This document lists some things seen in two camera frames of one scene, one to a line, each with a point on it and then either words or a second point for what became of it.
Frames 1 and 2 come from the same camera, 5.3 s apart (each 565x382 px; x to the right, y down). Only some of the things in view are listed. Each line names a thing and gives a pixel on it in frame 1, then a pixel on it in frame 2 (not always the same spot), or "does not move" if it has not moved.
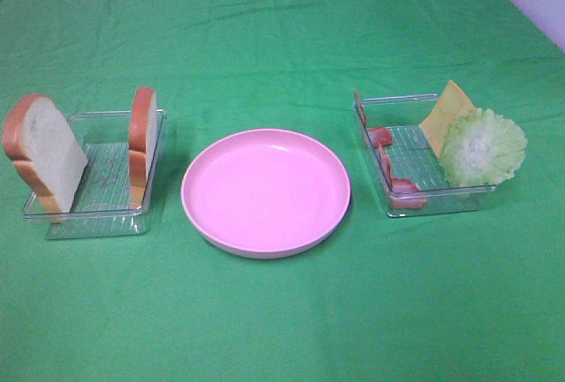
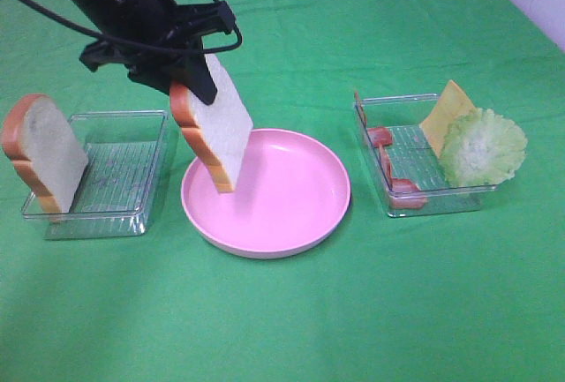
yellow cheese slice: [451, 107] does not move
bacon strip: [380, 137] does not move
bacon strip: [404, 195] does not move
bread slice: [142, 140] -> [219, 131]
